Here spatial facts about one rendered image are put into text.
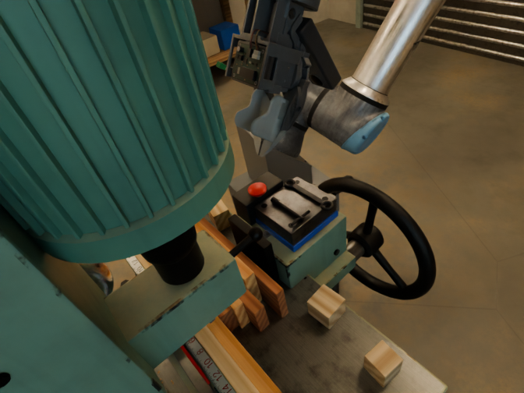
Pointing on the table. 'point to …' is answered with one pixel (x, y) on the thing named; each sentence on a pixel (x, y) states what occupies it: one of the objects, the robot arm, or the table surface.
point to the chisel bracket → (175, 303)
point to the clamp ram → (260, 256)
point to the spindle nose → (178, 258)
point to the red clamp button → (257, 189)
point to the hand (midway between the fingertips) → (265, 146)
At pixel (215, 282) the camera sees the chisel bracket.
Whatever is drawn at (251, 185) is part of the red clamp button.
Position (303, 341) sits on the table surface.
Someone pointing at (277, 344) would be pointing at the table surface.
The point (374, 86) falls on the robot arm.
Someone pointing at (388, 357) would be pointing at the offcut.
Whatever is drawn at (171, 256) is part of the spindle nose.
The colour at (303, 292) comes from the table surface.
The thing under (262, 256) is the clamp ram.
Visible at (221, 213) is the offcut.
